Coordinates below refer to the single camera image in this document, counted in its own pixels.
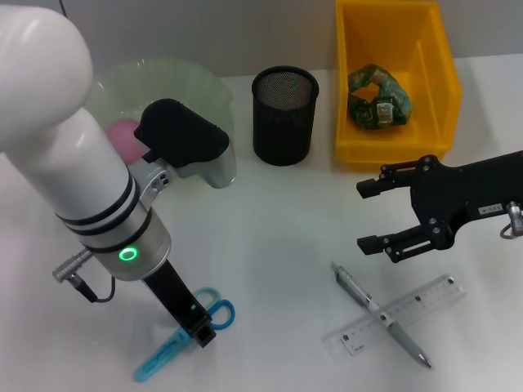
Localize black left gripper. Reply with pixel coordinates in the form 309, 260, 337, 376
141, 261, 217, 349

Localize clear plastic ruler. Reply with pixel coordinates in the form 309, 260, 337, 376
322, 273, 467, 363

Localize silver grey ballpoint pen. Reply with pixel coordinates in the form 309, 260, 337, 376
331, 261, 433, 369

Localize left gripper cable with plug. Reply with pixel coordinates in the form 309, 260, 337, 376
51, 251, 118, 304

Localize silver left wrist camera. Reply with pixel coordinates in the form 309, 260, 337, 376
133, 98, 237, 189

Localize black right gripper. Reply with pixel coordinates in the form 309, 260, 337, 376
355, 150, 523, 265

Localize gripper cable with plug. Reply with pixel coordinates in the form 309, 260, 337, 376
51, 251, 118, 304
498, 199, 523, 240

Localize blue scissors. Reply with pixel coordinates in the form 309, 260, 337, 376
134, 287, 237, 383

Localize black mesh pen cup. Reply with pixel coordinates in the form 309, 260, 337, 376
251, 67, 320, 167

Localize yellow plastic storage bin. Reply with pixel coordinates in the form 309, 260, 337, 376
334, 0, 463, 165

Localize pale green glass bowl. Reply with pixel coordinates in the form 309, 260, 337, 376
87, 57, 237, 138

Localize pink peach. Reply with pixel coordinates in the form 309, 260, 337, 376
106, 118, 147, 165

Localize green plastic wrapper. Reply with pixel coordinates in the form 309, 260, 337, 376
346, 62, 411, 131

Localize right gripper cable with plug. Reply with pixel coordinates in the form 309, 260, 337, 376
498, 199, 523, 240

